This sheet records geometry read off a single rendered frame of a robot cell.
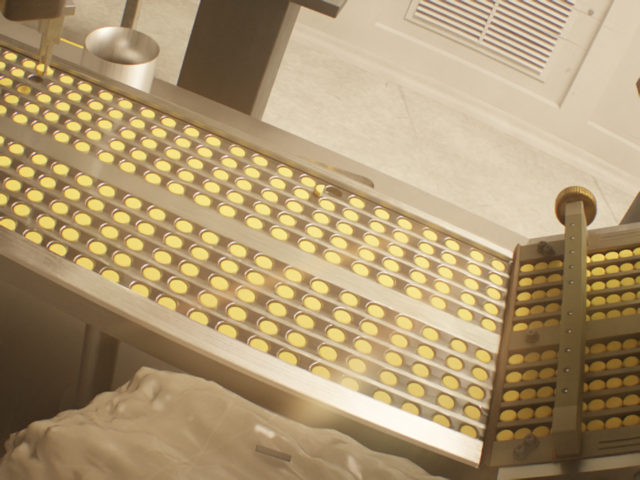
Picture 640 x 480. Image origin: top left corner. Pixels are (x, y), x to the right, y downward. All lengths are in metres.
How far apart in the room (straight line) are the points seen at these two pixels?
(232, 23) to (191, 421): 0.78
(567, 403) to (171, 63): 2.31
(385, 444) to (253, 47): 0.74
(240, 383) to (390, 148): 2.15
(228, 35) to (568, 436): 0.82
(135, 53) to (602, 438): 0.62
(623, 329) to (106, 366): 0.33
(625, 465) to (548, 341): 0.13
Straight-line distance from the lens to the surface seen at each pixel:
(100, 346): 0.53
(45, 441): 0.38
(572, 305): 0.52
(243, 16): 1.11
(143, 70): 0.82
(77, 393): 0.58
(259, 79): 1.13
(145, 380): 0.42
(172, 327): 0.46
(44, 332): 0.65
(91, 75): 0.65
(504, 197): 2.63
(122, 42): 0.88
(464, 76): 2.98
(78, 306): 0.48
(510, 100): 3.00
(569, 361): 0.48
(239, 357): 0.46
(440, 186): 2.51
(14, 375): 0.62
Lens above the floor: 1.29
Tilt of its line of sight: 37 degrees down
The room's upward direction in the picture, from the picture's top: 23 degrees clockwise
